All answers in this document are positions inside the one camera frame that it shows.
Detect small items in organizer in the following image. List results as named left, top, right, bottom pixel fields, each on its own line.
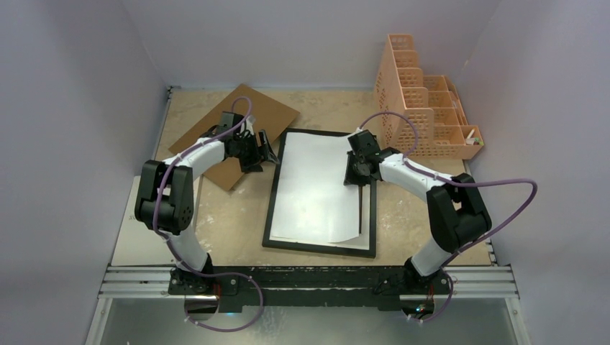
left=465, top=128, right=483, bottom=145

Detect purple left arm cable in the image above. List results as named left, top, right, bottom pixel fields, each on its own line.
left=152, top=96, right=264, bottom=334

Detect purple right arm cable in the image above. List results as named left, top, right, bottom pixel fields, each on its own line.
left=357, top=111, right=539, bottom=325

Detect black picture frame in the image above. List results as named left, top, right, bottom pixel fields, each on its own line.
left=262, top=129, right=377, bottom=258

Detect sunflower photo print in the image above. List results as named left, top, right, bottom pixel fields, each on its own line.
left=270, top=132, right=363, bottom=244

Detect brown frame backing board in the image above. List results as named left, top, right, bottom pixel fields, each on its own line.
left=169, top=84, right=300, bottom=190

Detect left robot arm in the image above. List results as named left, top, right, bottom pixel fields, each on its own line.
left=134, top=111, right=279, bottom=294

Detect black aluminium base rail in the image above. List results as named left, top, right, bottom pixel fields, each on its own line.
left=99, top=266, right=519, bottom=313

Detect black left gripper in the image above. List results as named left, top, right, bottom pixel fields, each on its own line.
left=235, top=130, right=278, bottom=172

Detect orange plastic organizer basket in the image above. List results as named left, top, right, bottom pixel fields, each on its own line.
left=374, top=34, right=484, bottom=160

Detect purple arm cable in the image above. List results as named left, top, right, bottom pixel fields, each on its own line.
left=152, top=96, right=264, bottom=334
left=357, top=111, right=539, bottom=325

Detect white sheet on table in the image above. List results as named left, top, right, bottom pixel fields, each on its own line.
left=110, top=175, right=175, bottom=267

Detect white mat board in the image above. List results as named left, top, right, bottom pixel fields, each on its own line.
left=263, top=184, right=374, bottom=256

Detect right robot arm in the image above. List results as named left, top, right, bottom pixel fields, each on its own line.
left=344, top=130, right=492, bottom=293

